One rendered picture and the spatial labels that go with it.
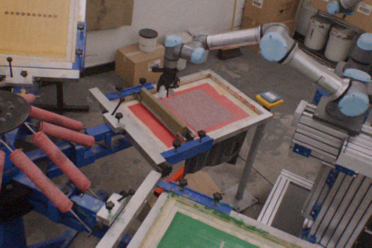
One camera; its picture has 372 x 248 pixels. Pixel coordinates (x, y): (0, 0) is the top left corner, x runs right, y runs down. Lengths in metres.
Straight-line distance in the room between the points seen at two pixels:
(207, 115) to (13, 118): 1.12
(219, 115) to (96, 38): 2.20
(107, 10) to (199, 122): 2.14
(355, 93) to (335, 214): 1.03
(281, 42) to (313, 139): 0.62
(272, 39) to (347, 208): 1.27
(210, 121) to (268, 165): 1.40
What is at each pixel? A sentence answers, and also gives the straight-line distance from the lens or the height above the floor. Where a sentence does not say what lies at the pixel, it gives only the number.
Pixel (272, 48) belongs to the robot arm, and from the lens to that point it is 1.73.
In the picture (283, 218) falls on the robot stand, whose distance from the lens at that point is 2.90.
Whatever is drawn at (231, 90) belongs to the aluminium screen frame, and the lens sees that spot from 2.52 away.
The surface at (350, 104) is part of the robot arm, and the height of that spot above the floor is 1.43.
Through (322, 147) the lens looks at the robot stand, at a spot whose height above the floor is 1.08.
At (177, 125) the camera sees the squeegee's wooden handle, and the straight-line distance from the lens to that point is 2.03.
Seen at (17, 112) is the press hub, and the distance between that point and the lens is 1.66.
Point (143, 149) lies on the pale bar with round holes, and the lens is 1.88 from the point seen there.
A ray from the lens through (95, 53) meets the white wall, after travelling 4.28.
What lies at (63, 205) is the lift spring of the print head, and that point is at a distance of 1.61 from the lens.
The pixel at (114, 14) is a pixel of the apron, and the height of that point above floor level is 0.69.
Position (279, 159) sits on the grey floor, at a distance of 3.67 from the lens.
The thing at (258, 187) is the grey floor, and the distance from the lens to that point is 3.34.
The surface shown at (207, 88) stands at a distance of 2.54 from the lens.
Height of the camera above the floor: 2.29
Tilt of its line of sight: 35 degrees down
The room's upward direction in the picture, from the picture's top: 9 degrees clockwise
